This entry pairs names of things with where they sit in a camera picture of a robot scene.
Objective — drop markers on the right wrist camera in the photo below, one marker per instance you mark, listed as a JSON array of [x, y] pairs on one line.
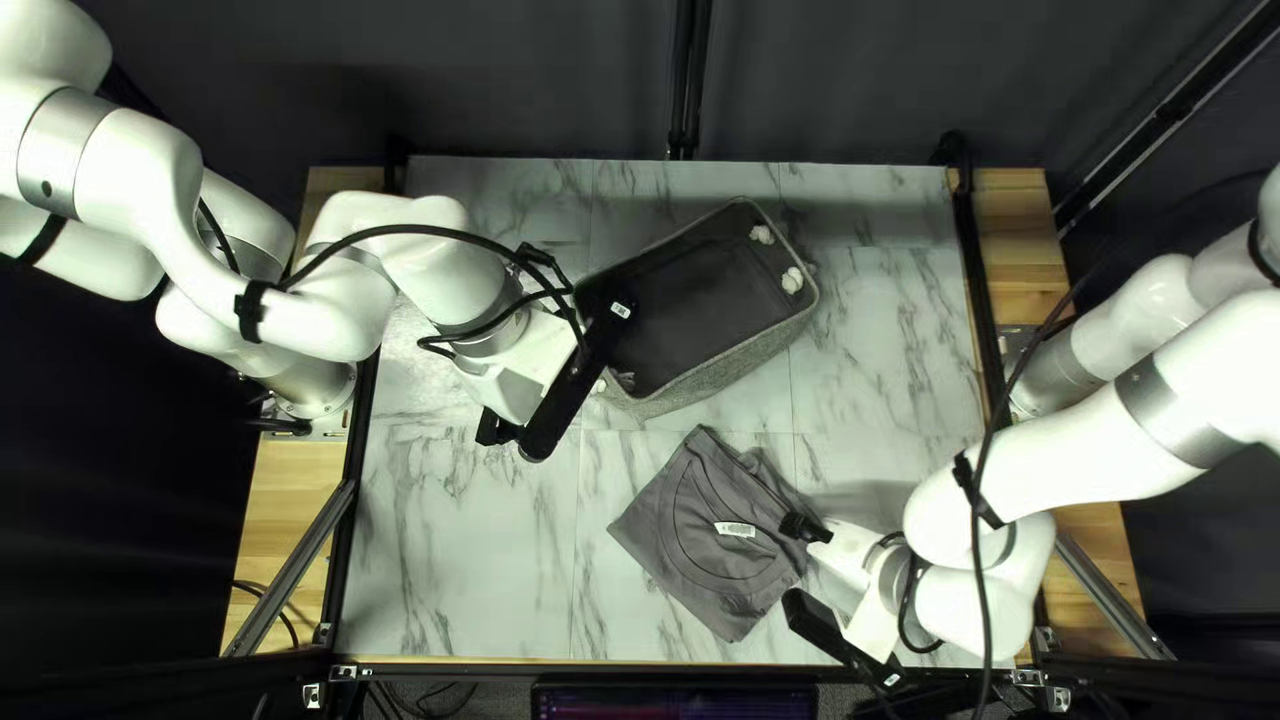
[[820, 625]]

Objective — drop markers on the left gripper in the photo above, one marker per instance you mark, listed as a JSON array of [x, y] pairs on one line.
[[530, 365]]

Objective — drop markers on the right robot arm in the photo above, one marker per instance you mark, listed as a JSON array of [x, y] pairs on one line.
[[1100, 440]]

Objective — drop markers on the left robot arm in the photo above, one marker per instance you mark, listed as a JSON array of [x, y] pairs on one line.
[[120, 180]]

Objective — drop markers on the black frame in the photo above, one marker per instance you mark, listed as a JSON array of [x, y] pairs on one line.
[[685, 80]]

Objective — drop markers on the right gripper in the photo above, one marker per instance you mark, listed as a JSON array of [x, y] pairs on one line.
[[845, 560]]

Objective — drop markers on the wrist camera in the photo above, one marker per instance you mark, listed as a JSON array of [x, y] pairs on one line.
[[575, 380], [820, 625]]

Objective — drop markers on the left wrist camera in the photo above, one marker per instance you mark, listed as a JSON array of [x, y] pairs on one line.
[[575, 380]]

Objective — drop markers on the grey sweatshirt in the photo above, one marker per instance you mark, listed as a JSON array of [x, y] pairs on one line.
[[700, 510]]

